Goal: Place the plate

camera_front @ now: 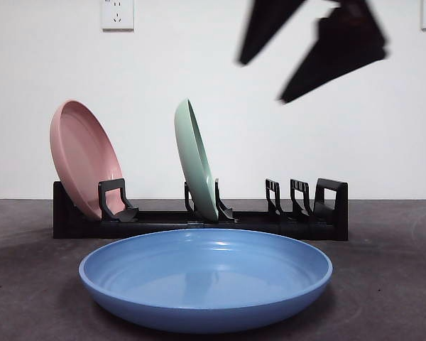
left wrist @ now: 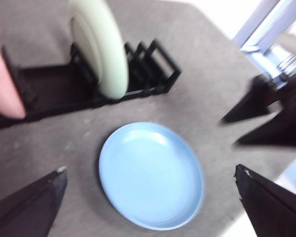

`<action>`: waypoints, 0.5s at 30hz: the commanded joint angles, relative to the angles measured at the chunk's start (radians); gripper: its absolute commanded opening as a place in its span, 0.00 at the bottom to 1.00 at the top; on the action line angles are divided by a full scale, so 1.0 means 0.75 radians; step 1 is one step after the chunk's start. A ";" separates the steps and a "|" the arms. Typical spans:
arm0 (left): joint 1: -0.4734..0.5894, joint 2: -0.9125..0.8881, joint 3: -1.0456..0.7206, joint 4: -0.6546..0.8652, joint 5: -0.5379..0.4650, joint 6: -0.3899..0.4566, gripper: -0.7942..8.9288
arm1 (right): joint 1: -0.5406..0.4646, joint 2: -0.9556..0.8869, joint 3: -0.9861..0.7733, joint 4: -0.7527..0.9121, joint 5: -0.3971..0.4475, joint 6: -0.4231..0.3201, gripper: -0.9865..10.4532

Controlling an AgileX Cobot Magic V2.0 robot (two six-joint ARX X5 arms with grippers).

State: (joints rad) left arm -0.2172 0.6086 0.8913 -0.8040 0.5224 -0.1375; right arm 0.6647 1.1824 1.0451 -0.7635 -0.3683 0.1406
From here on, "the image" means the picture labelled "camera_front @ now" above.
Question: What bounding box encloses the green round plate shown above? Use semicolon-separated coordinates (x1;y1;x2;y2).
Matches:
174;97;220;221

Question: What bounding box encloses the pink round plate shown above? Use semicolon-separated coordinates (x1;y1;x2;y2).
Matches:
49;99;126;220

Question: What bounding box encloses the blue round plate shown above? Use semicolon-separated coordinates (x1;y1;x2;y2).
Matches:
78;227;334;334

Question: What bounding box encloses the black plastic dish rack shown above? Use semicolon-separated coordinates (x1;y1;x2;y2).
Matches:
53;177;349;242

